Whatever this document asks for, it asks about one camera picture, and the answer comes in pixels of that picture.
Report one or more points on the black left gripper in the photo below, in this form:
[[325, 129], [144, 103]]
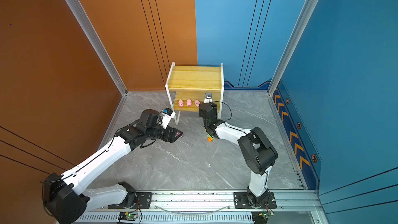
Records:
[[174, 131]]

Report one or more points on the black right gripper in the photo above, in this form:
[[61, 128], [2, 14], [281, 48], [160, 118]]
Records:
[[200, 111]]

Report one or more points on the green orange toy car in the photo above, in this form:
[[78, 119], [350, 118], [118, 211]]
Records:
[[210, 138]]

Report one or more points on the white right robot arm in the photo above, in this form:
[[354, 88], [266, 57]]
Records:
[[257, 150]]

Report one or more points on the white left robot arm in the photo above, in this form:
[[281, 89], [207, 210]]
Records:
[[66, 197]]

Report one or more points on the wooden two-tier shelf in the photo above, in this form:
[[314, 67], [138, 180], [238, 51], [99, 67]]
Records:
[[192, 82]]

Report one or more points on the left controller board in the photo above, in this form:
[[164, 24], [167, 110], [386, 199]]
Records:
[[128, 217]]

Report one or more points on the controller board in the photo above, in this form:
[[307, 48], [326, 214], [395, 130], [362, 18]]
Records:
[[128, 217], [261, 217]]

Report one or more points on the right controller board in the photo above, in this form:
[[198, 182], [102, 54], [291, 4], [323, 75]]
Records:
[[261, 217]]

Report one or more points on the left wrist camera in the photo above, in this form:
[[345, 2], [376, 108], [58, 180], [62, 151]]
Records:
[[166, 116]]

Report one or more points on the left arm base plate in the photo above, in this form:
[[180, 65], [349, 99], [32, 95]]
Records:
[[140, 200]]

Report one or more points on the aluminium mounting rail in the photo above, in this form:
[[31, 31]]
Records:
[[215, 207]]

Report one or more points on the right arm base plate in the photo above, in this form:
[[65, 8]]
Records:
[[243, 200]]

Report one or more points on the left aluminium corner post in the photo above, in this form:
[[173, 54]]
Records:
[[86, 25]]

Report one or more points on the aluminium corner post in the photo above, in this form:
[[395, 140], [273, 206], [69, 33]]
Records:
[[299, 28], [86, 25]]

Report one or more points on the right aluminium corner post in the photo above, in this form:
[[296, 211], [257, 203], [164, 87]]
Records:
[[299, 28]]

